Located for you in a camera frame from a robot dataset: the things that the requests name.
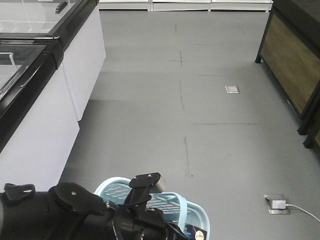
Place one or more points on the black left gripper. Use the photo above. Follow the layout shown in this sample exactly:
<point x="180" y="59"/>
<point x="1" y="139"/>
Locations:
<point x="125" y="223"/>

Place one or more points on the light blue plastic basket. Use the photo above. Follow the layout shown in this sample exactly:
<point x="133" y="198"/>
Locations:
<point x="175" y="207"/>

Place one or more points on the blue cookie box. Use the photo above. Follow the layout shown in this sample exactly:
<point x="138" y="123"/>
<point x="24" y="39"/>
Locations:
<point x="195" y="233"/>

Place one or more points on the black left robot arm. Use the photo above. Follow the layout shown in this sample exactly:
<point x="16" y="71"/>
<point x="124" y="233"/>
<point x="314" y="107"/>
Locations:
<point x="67" y="211"/>

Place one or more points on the white chest freezer near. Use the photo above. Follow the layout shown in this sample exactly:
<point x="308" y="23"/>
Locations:
<point x="38" y="124"/>

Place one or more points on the white chest freezer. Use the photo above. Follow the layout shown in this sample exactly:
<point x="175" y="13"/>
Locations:
<point x="38" y="124"/>
<point x="75" y="25"/>

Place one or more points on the open floor socket box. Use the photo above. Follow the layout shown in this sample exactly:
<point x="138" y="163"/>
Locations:
<point x="269" y="197"/>

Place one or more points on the white power adapter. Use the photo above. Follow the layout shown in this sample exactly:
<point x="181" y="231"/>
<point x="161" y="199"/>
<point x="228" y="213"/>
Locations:
<point x="278" y="204"/>

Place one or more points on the metal floor socket plate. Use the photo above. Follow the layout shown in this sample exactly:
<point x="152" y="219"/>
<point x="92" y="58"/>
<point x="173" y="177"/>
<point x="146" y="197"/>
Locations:
<point x="232" y="89"/>

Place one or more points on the white chest freezer far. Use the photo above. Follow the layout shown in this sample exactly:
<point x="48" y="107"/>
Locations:
<point x="75" y="25"/>

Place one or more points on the dark wooden display stand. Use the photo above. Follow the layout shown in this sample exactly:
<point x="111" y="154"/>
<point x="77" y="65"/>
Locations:
<point x="290" y="49"/>

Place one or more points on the white supermarket shelf unit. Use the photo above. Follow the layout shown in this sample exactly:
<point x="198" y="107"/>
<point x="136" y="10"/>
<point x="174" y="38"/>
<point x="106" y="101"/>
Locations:
<point x="186" y="5"/>

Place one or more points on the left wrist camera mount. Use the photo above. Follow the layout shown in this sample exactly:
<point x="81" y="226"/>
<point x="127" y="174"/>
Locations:
<point x="142" y="186"/>

